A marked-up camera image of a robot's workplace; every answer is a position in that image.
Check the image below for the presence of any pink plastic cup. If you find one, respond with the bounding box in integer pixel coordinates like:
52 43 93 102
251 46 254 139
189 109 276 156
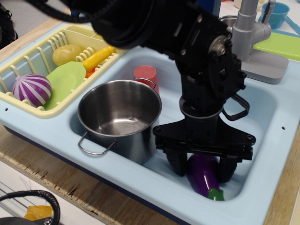
134 65 160 95

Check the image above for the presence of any small steel bowl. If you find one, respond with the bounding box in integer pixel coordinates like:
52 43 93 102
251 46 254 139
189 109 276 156
219 15 237 33

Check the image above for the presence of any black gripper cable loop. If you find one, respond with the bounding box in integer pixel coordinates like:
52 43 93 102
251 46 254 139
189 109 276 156
221 94 250 121

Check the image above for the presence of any purple striped toy onion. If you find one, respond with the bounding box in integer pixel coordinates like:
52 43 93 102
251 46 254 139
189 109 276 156
11 74 52 107

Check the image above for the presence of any black bag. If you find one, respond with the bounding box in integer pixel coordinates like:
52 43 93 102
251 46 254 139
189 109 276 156
0 4 18 49

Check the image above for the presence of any grey toy faucet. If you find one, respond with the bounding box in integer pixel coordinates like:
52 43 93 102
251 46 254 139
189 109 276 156
228 0 289 84

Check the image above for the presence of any yellow dish rack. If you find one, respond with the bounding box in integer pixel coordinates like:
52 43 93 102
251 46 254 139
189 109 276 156
0 23 126 119

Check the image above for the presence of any green plastic plate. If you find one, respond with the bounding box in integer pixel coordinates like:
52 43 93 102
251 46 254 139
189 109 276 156
44 61 86 111

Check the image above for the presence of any yellow toy potato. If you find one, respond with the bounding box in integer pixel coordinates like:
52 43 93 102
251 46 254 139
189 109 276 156
52 44 83 66

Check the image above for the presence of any yellow tape piece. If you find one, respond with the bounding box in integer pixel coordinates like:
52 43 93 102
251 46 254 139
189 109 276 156
23 205 53 221

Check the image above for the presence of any purple toy eggplant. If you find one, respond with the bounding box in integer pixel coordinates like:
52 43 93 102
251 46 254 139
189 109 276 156
187 154 225 201

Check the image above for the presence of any orange toy piece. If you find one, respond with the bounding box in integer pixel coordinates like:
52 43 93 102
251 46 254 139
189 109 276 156
85 68 95 78

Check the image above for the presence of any blue plastic cup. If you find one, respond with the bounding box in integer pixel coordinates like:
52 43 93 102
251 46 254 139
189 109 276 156
258 2 300 37

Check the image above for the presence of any black braided cable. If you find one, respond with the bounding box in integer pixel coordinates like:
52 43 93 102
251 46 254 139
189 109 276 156
0 190 61 225

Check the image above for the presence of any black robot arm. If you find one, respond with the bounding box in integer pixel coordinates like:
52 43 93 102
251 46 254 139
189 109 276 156
30 0 256 183

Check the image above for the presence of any stainless steel pot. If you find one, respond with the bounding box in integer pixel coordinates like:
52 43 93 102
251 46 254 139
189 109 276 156
77 80 162 165

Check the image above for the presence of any dark blue plastic box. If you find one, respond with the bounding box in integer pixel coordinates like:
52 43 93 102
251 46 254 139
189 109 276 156
196 0 222 18

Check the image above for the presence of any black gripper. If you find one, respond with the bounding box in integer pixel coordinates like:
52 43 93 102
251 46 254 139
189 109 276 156
153 98 255 183

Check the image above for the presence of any green cutting board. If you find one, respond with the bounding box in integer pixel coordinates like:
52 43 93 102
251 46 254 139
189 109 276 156
254 33 300 61

